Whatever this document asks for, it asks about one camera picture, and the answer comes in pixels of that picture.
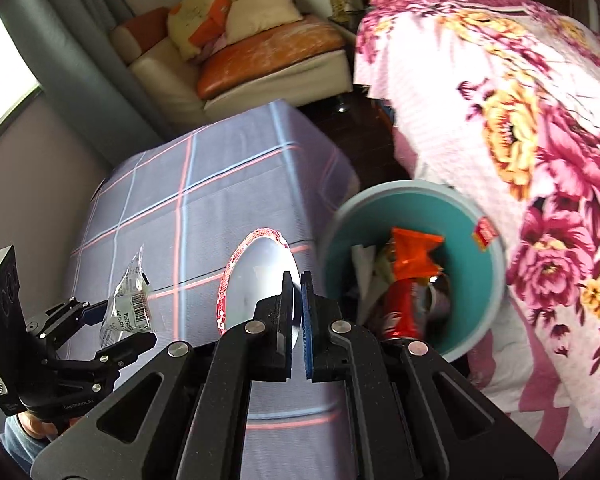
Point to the window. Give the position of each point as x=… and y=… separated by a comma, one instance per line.
x=5, y=75

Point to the orange seat cushion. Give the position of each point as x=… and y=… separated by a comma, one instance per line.
x=270, y=50

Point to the clear plastic wrapper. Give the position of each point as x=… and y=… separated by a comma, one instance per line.
x=130, y=300

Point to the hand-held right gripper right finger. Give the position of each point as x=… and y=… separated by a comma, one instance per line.
x=306, y=330

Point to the beige pillow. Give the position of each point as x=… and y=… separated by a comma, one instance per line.
x=265, y=10

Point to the pink white bed sheet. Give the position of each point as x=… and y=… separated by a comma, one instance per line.
x=520, y=385

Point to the pink floral blanket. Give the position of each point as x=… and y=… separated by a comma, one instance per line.
x=530, y=110

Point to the yellow orange plush pillow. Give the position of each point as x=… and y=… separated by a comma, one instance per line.
x=195, y=20

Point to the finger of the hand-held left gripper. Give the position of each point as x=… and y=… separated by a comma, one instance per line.
x=127, y=350
x=75, y=312

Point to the person's left hand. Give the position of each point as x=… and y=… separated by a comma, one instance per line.
x=35, y=425

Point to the person's left forearm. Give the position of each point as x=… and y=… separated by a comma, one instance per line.
x=17, y=447

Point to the grey curtain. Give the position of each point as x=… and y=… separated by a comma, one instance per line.
x=80, y=60

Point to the orange snack wrapper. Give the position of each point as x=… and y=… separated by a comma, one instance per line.
x=412, y=255

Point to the red soda can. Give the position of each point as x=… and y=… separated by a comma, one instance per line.
x=405, y=310

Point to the silver foil lid red rim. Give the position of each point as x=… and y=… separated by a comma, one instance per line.
x=260, y=275

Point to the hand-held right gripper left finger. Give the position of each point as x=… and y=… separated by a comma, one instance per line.
x=280, y=330

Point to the teal trash bin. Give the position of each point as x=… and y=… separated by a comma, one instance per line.
x=460, y=290

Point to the cream leather sofa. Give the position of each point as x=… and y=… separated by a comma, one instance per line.
x=260, y=90

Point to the nightstand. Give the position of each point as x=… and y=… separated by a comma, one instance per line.
x=350, y=10

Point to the grey plaid tablecloth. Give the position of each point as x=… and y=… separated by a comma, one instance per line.
x=220, y=185

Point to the white paper scrap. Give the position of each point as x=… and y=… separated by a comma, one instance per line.
x=367, y=270

